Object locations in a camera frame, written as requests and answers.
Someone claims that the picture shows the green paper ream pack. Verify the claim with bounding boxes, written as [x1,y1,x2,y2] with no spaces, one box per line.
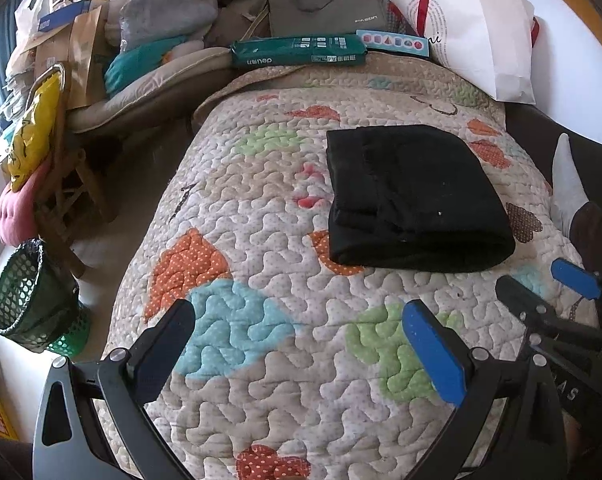
[230,35,368,70]

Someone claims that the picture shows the grey plastic-wrapped bundle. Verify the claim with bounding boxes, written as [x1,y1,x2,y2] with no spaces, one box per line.
[106,0,219,53]

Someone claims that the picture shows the green mesh waste basket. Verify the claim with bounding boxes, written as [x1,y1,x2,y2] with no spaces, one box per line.
[0,239,90,358]

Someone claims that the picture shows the dark blue box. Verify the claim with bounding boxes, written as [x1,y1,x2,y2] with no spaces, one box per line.
[38,0,92,35]

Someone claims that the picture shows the grey laptop bag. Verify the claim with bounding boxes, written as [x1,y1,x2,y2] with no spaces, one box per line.
[267,0,386,38]

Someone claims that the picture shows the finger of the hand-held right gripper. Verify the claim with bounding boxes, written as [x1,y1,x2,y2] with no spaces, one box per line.
[551,258,602,331]
[495,275,562,333]

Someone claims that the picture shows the black pants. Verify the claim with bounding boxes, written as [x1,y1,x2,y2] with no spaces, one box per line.
[326,125,516,276]

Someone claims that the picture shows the pink cushion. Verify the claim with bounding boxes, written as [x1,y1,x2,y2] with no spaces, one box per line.
[0,162,52,246]

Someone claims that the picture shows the person's dark trouser leg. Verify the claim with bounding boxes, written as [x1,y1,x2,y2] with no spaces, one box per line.
[571,202,602,281]

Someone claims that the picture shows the quilted patterned blanket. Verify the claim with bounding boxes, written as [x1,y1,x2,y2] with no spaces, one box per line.
[103,52,602,480]

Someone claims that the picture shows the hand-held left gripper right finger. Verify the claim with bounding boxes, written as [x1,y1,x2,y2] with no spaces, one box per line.
[402,300,566,480]

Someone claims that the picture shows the person's grey sock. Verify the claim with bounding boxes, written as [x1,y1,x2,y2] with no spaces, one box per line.
[551,132,589,231]

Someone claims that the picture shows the white plastic bag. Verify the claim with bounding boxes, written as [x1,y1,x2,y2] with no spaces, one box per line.
[13,0,49,36]

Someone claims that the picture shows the wooden chair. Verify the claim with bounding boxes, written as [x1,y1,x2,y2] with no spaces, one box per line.
[31,65,118,278]

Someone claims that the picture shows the light blue flat box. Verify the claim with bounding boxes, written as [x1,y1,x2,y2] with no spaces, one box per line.
[356,30,430,58]

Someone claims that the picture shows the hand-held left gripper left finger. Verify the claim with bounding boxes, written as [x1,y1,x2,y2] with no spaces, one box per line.
[32,299,196,480]

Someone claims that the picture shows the yellow cushion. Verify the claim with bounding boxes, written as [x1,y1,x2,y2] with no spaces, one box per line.
[8,72,64,193]

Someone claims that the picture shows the white paper bag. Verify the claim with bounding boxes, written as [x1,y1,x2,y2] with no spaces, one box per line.
[388,0,539,103]

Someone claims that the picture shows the teal cloth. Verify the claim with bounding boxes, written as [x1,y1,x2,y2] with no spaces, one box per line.
[104,35,189,96]

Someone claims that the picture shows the beige lounge chair cushion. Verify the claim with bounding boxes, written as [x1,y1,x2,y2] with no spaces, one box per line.
[71,47,232,133]

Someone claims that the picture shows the brown paper bag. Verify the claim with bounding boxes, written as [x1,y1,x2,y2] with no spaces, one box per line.
[68,7,106,111]

